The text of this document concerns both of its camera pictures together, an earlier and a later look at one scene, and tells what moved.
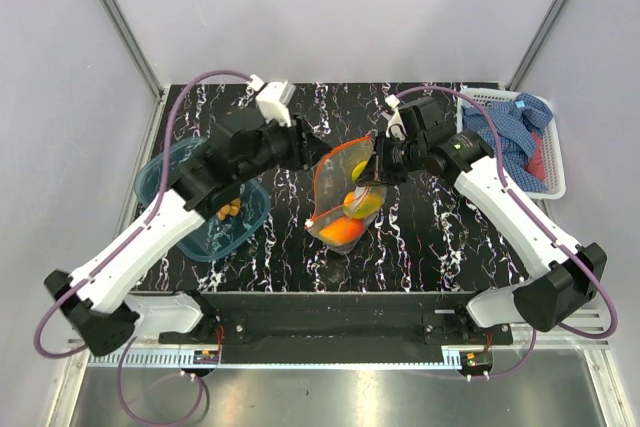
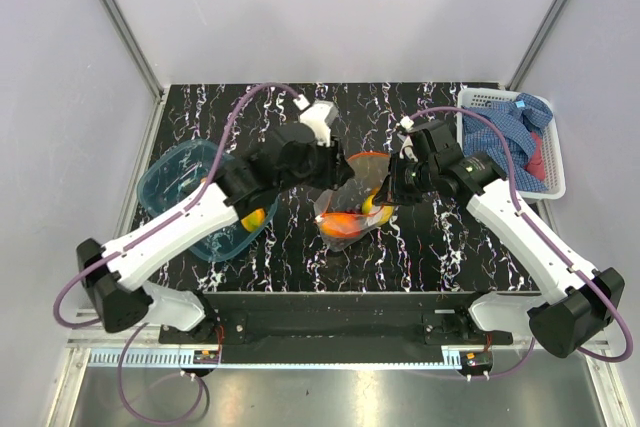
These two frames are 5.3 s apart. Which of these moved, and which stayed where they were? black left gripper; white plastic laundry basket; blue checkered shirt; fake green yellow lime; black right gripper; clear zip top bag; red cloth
Moved: clear zip top bag; black left gripper; black right gripper; fake green yellow lime
Stayed: red cloth; white plastic laundry basket; blue checkered shirt
